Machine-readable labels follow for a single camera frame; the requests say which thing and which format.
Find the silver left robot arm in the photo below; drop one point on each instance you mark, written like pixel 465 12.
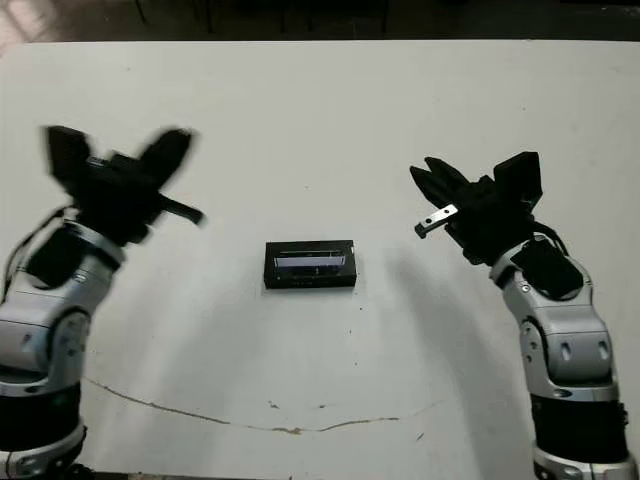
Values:
pixel 35 340

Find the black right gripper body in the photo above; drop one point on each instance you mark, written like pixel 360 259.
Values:
pixel 490 220

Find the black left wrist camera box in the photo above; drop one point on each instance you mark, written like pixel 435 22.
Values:
pixel 67 155

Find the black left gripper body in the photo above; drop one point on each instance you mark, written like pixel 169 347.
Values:
pixel 115 200

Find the black box with label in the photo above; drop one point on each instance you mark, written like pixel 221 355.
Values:
pixel 310 265

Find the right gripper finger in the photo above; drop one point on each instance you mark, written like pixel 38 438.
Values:
pixel 447 177
pixel 431 190

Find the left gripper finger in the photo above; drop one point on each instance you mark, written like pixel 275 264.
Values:
pixel 157 157
pixel 182 147

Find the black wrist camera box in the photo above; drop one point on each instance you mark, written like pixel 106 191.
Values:
pixel 67 155
pixel 520 177

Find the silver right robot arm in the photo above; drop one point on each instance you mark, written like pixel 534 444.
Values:
pixel 565 340

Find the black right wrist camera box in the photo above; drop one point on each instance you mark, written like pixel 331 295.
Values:
pixel 520 177

